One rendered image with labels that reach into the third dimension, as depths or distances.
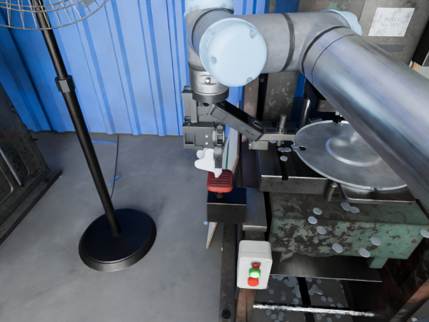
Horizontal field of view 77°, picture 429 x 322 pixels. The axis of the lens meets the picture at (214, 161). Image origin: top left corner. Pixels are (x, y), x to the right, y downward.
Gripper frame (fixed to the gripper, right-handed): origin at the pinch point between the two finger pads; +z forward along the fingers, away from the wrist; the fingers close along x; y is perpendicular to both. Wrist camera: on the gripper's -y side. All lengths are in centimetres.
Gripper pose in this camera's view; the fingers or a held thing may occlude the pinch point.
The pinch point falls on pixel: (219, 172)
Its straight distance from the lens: 61.6
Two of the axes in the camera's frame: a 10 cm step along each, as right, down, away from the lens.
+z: 0.0, 7.9, 6.1
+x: -0.7, 6.1, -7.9
